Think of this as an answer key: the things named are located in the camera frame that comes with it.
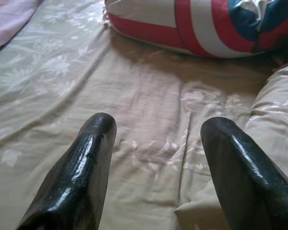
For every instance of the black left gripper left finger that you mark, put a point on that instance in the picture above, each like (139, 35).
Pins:
(84, 172)

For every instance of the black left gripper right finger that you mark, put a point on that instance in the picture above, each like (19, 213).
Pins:
(247, 182)

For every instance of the beige floral bed sheet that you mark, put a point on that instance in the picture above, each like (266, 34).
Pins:
(146, 95)

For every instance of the red white striped bolster pillow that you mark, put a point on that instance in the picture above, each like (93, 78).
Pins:
(158, 26)

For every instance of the pink cartoon bear blanket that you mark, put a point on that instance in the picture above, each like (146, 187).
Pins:
(7, 19)

